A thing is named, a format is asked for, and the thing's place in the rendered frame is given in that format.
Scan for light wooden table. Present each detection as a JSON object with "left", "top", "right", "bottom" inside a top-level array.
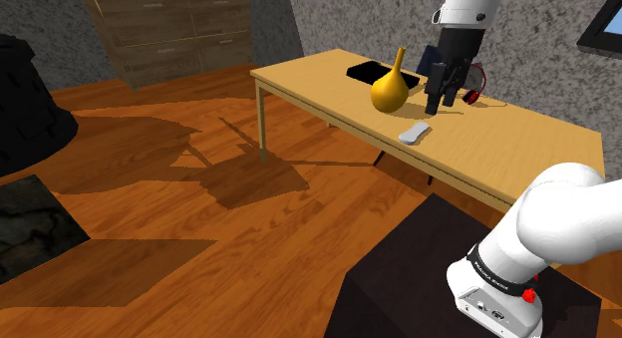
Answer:
[{"left": 249, "top": 48, "right": 607, "bottom": 214}]

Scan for yellow long-necked vase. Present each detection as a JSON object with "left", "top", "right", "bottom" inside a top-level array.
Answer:
[{"left": 370, "top": 46, "right": 411, "bottom": 114}]

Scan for dark robot stand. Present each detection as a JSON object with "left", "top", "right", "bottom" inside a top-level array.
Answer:
[{"left": 323, "top": 192, "right": 604, "bottom": 338}]

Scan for black bulky rounded object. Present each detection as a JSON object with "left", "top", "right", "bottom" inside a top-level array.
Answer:
[{"left": 0, "top": 33, "right": 81, "bottom": 178}]

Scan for red and black headphones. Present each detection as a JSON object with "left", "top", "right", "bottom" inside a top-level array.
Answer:
[{"left": 461, "top": 62, "right": 487, "bottom": 106}]

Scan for flat black tablet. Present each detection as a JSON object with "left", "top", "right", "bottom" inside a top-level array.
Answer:
[{"left": 345, "top": 60, "right": 421, "bottom": 91}]

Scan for brown wooden chest of drawers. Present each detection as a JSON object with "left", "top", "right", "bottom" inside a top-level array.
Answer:
[{"left": 77, "top": 0, "right": 254, "bottom": 92}]

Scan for black framed window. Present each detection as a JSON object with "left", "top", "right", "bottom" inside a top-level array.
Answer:
[{"left": 575, "top": 0, "right": 622, "bottom": 62}]

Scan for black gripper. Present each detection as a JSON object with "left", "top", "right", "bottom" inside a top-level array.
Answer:
[{"left": 424, "top": 27, "right": 487, "bottom": 116}]

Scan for pale grey remote control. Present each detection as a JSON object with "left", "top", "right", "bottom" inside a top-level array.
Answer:
[{"left": 398, "top": 121, "right": 433, "bottom": 147}]

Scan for dark patterned rug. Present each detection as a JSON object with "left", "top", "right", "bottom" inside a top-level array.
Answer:
[{"left": 0, "top": 173, "right": 93, "bottom": 286}]

